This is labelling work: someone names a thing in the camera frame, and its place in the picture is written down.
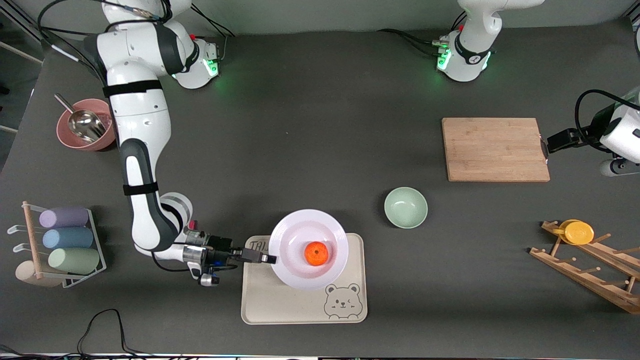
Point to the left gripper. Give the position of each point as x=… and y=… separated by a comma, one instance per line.
x=583, y=135

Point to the light green bowl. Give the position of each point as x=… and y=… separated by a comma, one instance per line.
x=406, y=208

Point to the wooden peg drying rack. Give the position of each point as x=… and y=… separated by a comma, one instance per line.
x=585, y=280

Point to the metal scoop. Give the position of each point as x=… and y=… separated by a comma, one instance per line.
x=86, y=125

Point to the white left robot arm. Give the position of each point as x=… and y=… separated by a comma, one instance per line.
x=470, y=55

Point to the aluminium frame profile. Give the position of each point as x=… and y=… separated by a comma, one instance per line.
x=22, y=25

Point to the green cup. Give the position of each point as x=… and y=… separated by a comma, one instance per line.
x=75, y=261

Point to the beige bear print tray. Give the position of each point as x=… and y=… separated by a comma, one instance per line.
x=280, y=305

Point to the wooden cutting board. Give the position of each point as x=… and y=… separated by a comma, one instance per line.
x=490, y=150

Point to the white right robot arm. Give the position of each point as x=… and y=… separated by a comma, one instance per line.
x=140, y=125

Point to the purple cup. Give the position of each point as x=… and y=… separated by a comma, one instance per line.
x=65, y=217

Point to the beige cup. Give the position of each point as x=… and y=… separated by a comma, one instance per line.
x=27, y=274

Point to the white round plate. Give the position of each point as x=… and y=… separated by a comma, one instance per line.
x=300, y=235

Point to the pink bowl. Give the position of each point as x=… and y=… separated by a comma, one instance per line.
x=67, y=137

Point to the yellow cup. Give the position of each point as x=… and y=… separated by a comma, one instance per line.
x=577, y=233

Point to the blue cup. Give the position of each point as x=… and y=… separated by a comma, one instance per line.
x=67, y=238

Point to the orange fruit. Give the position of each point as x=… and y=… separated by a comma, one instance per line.
x=316, y=253

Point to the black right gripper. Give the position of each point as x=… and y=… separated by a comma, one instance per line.
x=221, y=251

